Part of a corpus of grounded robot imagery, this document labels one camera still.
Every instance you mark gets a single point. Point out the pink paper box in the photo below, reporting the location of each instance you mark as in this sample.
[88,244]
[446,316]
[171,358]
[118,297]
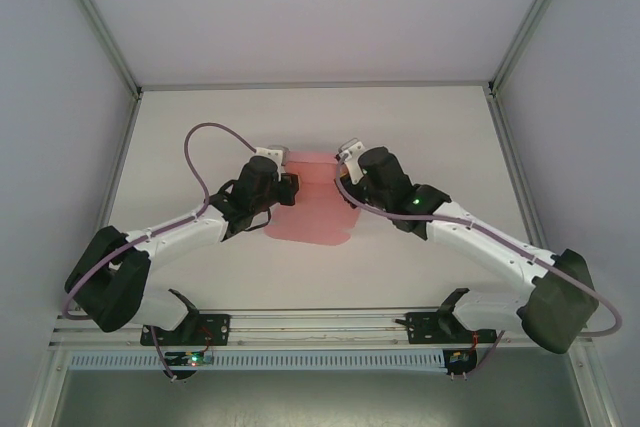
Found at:
[315,217]

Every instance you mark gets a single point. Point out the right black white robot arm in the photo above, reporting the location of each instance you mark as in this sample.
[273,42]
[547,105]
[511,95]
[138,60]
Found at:
[495,260]

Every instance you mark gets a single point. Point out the left small circuit board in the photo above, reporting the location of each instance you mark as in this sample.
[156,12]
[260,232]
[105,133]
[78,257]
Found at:
[192,359]

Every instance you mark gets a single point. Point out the small circuit board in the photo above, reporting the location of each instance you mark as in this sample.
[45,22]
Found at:
[459,359]
[192,359]

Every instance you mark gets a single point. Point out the right small circuit board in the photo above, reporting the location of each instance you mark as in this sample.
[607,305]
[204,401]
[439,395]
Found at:
[459,359]

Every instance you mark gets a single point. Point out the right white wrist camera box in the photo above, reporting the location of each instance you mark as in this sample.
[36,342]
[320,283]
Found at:
[350,149]

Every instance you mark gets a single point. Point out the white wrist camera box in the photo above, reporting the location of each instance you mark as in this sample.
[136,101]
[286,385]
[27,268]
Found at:
[350,149]
[274,151]

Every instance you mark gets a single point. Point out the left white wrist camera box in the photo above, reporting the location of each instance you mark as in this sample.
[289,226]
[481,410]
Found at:
[274,151]

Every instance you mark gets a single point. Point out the aluminium table side rail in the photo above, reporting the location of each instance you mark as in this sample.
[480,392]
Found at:
[130,122]
[508,147]

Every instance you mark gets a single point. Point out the long aluminium base rail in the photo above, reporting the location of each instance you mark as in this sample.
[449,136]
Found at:
[310,319]

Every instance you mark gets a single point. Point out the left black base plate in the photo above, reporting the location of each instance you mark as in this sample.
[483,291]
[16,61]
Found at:
[216,327]

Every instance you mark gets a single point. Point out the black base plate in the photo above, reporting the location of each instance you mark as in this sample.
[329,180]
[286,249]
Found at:
[420,327]
[216,327]

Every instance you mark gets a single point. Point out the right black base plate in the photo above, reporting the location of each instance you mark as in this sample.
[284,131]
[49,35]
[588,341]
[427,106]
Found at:
[420,327]

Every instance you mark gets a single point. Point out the aluminium frame post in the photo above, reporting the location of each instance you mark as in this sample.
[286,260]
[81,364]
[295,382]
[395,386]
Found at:
[531,17]
[97,17]

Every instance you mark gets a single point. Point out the aluminium frame leg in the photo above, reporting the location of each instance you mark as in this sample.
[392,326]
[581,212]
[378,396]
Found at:
[47,387]
[595,387]

